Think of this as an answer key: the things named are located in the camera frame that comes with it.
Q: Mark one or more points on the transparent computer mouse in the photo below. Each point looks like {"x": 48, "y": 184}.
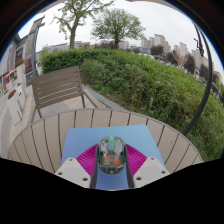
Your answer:
{"x": 111, "y": 156}

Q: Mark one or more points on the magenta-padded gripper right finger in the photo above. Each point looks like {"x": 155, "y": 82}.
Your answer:
{"x": 138, "y": 161}

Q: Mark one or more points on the dark curved parasol pole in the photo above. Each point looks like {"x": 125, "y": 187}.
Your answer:
{"x": 207, "y": 83}

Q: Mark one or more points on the thin-crowned tree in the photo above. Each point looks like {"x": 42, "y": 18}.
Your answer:
{"x": 73, "y": 30}

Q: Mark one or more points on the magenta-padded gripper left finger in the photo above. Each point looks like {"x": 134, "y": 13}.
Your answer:
{"x": 85, "y": 161}

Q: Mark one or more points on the group of distant buildings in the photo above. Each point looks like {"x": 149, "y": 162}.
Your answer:
{"x": 160, "y": 41}

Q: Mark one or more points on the tall grey sign pillar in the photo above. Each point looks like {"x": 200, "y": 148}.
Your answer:
{"x": 31, "y": 46}

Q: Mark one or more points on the green hedge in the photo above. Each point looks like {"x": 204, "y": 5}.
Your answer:
{"x": 143, "y": 80}

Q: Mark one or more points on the white flower planter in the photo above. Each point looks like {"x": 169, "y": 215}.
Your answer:
{"x": 14, "y": 106}
{"x": 20, "y": 71}

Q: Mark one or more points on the blue mouse pad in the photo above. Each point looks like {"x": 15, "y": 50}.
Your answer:
{"x": 80, "y": 140}

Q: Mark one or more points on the round-crowned tree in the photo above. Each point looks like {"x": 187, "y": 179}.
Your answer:
{"x": 116, "y": 25}

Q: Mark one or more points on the grey slatted chair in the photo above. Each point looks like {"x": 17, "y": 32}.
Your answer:
{"x": 56, "y": 86}

